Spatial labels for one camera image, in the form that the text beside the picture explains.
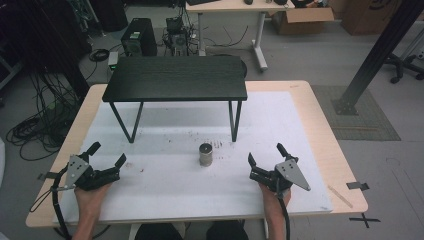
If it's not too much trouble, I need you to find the black tape strip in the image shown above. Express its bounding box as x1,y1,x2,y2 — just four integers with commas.
36,171,59,181
345,181,370,192

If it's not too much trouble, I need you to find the small metal can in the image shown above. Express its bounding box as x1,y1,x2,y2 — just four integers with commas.
198,142,214,168

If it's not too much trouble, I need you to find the black curtain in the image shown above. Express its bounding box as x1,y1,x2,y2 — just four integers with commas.
0,0,92,101

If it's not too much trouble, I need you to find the grey floor mat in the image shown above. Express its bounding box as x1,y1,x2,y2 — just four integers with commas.
311,84,402,142

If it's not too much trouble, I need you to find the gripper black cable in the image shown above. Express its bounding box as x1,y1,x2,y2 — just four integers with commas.
277,190,292,240
29,166,73,240

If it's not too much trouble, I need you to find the bundle of black cables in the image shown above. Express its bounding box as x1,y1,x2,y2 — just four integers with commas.
5,71,84,162

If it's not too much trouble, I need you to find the light wooden table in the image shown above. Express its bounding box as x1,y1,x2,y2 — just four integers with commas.
25,79,369,229

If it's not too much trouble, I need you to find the black tape cross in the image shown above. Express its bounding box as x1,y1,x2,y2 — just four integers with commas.
348,213,382,229

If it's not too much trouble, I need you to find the person's left hand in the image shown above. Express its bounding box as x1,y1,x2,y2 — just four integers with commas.
73,182,113,216

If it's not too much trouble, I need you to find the black shelf with metal legs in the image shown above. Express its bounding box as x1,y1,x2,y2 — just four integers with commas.
101,55,249,145

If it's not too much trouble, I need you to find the person's leg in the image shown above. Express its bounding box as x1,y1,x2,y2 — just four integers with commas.
134,222,184,240
205,220,250,240

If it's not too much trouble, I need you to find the open cardboard box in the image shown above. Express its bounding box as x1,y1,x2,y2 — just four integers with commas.
270,7,335,36

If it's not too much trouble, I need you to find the black computer tower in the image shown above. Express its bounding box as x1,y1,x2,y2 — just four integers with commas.
120,17,158,58

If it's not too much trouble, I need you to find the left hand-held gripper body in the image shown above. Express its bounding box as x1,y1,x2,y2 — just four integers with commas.
64,154,121,192

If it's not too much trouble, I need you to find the black keyboard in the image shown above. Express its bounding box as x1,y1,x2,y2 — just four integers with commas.
185,0,222,7

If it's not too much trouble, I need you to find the black office chair base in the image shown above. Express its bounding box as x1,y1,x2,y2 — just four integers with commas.
383,52,424,85

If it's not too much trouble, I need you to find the person's left leg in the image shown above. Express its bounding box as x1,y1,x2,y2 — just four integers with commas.
134,222,184,240

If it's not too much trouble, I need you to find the small grey box device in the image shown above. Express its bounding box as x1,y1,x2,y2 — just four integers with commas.
107,51,120,70

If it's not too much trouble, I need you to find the white desk with metal legs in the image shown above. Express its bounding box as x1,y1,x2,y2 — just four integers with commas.
184,0,296,73

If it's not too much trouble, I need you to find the black metal post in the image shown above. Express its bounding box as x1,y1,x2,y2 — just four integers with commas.
331,0,424,117

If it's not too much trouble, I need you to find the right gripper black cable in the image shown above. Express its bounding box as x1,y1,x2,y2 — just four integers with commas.
277,190,292,240

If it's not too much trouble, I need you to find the person's right hand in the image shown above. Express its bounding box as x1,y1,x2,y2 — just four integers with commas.
258,182,292,219

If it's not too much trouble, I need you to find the person's right leg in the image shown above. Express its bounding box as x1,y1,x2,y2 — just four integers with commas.
205,220,250,240

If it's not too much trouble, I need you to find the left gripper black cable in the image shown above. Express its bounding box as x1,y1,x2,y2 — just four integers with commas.
29,166,73,240

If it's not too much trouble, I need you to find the coiled black cable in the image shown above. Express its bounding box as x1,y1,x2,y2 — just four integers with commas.
88,48,111,63

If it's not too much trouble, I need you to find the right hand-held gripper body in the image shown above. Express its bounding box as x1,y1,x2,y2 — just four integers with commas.
249,158,312,200

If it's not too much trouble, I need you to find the large closed cardboard box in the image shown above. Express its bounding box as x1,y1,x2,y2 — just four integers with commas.
339,0,404,36

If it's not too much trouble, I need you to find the open computer with fan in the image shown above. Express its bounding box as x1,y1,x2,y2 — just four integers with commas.
165,16,190,57

